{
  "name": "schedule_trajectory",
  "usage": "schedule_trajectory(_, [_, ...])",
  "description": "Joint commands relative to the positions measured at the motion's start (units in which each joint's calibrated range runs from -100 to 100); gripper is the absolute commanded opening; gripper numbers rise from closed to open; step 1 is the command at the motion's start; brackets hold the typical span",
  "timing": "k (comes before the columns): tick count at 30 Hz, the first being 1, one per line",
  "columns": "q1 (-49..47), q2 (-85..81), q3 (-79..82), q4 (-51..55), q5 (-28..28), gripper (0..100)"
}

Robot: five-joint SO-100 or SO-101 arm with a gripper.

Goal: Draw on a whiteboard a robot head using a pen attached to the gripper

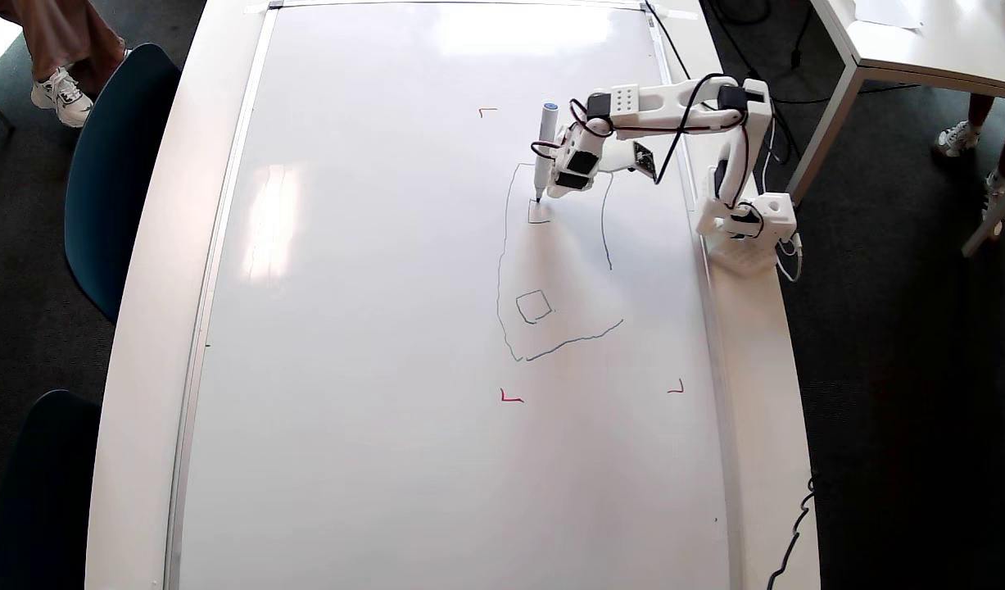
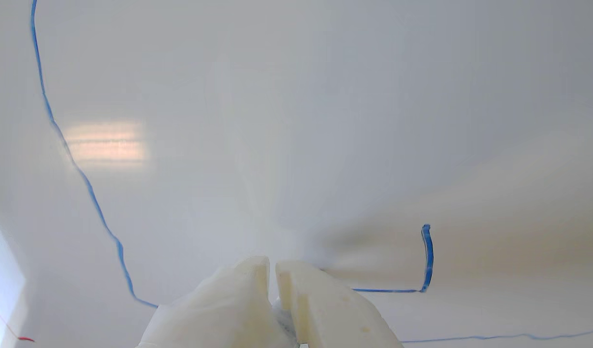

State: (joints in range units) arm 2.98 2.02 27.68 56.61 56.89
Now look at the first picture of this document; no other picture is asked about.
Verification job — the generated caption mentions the black coiled cable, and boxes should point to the black coiled cable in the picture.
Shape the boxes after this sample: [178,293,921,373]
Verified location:
[766,475,816,590]

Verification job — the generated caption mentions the white side table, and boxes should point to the white side table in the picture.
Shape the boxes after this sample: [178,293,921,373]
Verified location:
[785,0,1005,206]

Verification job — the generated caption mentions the thin black floor cable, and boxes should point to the thin black floor cable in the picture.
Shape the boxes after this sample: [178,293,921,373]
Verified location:
[776,82,921,106]

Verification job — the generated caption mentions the large whiteboard with metal frame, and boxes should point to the large whiteboard with metal frame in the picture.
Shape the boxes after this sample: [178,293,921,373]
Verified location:
[165,0,745,590]

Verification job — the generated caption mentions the white cable at robot base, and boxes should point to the white cable at robot base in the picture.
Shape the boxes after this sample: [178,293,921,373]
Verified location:
[776,232,804,284]

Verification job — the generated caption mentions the white paper sheet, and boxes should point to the white paper sheet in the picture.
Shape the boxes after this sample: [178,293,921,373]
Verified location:
[850,0,921,32]

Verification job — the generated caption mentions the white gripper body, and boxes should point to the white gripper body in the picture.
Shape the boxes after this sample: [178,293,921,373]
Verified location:
[558,116,614,177]

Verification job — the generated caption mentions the grey marker pen blue end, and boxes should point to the grey marker pen blue end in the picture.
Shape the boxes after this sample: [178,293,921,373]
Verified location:
[533,102,560,204]

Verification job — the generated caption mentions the black camera cable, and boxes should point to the black camera cable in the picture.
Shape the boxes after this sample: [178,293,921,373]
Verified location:
[643,0,728,185]

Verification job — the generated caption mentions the white sneaker with black stripes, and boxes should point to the white sneaker with black stripes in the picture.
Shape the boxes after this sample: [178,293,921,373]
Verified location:
[31,67,93,128]

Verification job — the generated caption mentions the dark blue chair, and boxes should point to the dark blue chair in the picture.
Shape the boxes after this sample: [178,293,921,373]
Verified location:
[64,43,182,325]
[0,389,102,590]

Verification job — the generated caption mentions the brown trouser leg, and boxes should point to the brown trouser leg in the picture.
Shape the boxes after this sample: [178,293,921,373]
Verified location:
[0,0,130,91]

